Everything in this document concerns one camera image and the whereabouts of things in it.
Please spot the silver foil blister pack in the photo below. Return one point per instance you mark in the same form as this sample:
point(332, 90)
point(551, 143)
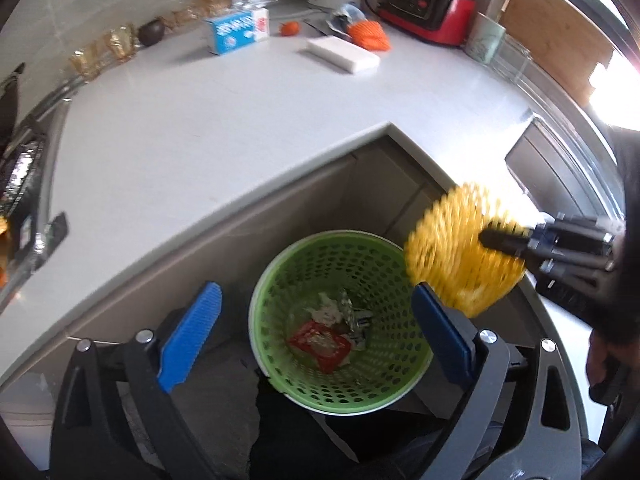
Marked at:
point(357, 317)

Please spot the white foam block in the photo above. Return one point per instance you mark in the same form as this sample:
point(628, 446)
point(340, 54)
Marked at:
point(342, 55)

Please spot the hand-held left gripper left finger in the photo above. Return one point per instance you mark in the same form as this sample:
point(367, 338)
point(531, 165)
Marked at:
point(190, 335)

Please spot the yellow foam fruit net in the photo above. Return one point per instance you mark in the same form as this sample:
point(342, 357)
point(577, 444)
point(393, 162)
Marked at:
point(450, 250)

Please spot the grey tape patch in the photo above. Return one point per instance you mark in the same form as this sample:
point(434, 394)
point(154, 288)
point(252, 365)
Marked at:
point(50, 235)

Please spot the aluminium foil stove liner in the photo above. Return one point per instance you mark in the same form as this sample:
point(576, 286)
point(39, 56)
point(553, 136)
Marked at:
point(22, 175)

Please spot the white tissue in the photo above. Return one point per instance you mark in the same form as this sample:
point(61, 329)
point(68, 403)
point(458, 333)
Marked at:
point(325, 310)

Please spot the bamboo cutting board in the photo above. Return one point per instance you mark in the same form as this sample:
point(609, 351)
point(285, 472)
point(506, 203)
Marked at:
point(555, 35)

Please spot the person's right hand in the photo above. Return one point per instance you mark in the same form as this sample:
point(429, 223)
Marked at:
point(602, 360)

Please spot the red snack packet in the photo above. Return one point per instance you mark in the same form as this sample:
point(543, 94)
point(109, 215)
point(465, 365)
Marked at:
point(320, 347)

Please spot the black gas hob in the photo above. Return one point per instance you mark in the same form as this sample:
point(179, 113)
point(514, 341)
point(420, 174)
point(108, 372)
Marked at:
point(30, 220)

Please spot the red and black blender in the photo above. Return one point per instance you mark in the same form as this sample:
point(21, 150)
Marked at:
point(430, 5)

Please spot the orange foam fruit net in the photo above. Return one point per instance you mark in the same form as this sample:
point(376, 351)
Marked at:
point(370, 36)

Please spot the blue and white milk carton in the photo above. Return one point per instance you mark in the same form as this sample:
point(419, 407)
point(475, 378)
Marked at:
point(235, 32)

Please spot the white printed ceramic cup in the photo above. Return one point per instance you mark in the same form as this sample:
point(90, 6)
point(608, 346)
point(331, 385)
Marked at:
point(484, 40)

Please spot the clear glass mug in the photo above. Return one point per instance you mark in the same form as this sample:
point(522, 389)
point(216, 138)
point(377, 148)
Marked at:
point(182, 17)

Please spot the dark brown small cup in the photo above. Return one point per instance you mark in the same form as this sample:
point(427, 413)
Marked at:
point(151, 32)

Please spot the amber drinking glass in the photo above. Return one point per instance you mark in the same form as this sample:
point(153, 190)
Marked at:
point(84, 64)
point(120, 42)

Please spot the ribbed amber glass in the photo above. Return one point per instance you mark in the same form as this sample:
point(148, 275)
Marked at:
point(217, 1)

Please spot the blue and white plastic wrapper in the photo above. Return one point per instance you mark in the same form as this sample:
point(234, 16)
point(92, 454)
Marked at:
point(345, 15)

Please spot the small orange fruit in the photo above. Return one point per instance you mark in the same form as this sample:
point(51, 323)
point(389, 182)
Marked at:
point(289, 28)

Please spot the green plastic basket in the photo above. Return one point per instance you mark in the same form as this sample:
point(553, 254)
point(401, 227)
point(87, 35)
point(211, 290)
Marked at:
point(280, 310)

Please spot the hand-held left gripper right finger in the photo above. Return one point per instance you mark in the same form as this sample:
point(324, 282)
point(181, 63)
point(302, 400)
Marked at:
point(442, 335)

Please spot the clear acrylic rack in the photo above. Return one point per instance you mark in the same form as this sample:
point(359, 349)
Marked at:
point(512, 62)

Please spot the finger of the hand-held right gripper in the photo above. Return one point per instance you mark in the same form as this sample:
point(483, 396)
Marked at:
point(520, 254)
point(507, 236)

